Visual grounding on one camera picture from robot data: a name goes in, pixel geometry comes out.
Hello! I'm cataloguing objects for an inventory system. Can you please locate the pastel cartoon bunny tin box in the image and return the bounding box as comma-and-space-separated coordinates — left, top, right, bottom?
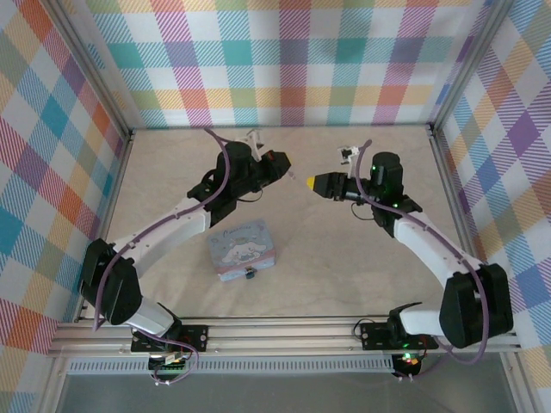
207, 218, 279, 284

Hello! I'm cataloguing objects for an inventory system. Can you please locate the thin black cable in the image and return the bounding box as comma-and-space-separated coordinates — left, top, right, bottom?
234, 187, 264, 204
350, 200, 375, 221

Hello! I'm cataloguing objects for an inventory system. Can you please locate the aluminium corner post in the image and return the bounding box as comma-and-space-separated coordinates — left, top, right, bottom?
49, 0, 137, 143
425, 0, 516, 137

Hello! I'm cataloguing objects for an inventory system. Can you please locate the wide aluminium frame rail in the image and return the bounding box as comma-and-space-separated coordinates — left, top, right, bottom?
46, 317, 522, 357

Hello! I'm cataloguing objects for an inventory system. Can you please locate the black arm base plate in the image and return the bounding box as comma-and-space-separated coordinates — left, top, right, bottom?
360, 322, 440, 350
131, 324, 210, 354

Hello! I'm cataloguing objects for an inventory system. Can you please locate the grey slotted cable duct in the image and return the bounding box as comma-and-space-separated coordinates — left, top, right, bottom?
66, 360, 395, 374

